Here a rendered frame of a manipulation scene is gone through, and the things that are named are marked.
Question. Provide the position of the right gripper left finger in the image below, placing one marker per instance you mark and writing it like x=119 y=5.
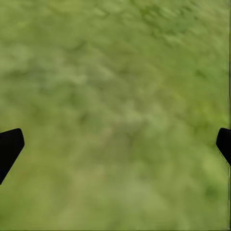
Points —
x=11 y=144

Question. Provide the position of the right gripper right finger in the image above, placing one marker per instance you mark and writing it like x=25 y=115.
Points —
x=224 y=143

